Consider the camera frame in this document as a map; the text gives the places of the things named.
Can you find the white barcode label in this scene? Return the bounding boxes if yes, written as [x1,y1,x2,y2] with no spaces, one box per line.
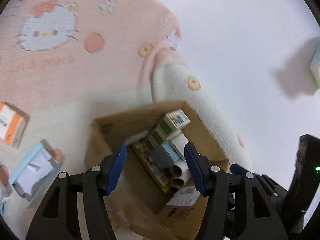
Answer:
[125,130,149,145]

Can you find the white green card box top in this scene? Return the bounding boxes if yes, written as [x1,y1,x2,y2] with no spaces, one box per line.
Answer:
[157,109,191,135]

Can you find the orange white small box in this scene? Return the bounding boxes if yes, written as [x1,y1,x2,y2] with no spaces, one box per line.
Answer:
[0,101,30,149]

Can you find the pink Hello Kitty mat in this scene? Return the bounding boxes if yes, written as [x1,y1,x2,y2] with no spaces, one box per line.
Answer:
[1,0,252,239]

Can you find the white shipping label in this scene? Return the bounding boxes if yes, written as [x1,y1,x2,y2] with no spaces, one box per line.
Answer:
[167,186,200,207]

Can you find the brown cardboard box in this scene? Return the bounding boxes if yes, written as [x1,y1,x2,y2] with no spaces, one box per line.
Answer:
[85,101,229,239]

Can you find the white paper roll tubes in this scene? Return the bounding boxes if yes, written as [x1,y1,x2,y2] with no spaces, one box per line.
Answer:
[163,161,191,189]

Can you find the light blue book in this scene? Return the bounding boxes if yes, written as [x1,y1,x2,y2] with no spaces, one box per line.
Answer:
[151,141,180,169]

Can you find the white green card box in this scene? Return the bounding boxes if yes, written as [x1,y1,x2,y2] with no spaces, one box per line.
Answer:
[157,109,191,135]
[146,127,182,147]

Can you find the colourful cartoon sticker book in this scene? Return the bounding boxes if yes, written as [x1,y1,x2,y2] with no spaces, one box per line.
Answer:
[132,141,171,193]

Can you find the white green card box lower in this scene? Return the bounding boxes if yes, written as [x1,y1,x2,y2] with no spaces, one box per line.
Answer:
[146,127,182,147]

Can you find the white spiral notebook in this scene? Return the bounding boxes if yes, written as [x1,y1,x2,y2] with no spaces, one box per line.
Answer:
[169,133,189,161]

